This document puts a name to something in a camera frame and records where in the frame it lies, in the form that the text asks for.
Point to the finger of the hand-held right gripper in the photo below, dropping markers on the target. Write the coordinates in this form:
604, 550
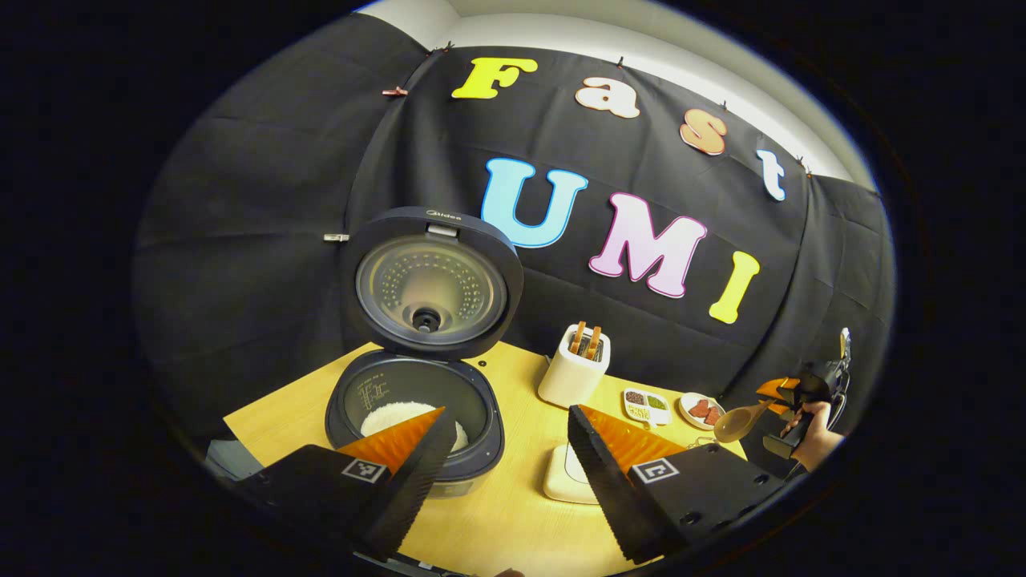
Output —
777, 388
779, 408

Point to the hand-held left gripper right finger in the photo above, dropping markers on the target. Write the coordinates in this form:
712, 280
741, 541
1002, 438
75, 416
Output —
609, 497

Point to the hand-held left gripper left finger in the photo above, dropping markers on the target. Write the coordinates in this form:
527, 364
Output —
417, 481

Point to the wooden spoon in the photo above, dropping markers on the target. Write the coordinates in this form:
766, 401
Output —
733, 423

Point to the dark grey rice cooker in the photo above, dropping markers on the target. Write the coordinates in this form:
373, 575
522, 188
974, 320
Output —
489, 264

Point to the red meat piece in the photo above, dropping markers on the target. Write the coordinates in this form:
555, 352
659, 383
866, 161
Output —
713, 415
699, 409

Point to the white divided bean dish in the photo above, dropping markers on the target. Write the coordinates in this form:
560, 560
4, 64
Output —
648, 419

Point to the white round plate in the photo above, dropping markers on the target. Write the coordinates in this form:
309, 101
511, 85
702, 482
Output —
685, 410

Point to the white toaster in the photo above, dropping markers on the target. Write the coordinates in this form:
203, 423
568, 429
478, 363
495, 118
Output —
569, 381

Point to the toast bread slice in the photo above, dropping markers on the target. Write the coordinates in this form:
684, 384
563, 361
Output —
593, 343
577, 338

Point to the red clothespin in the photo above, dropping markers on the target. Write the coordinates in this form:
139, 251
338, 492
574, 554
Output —
394, 92

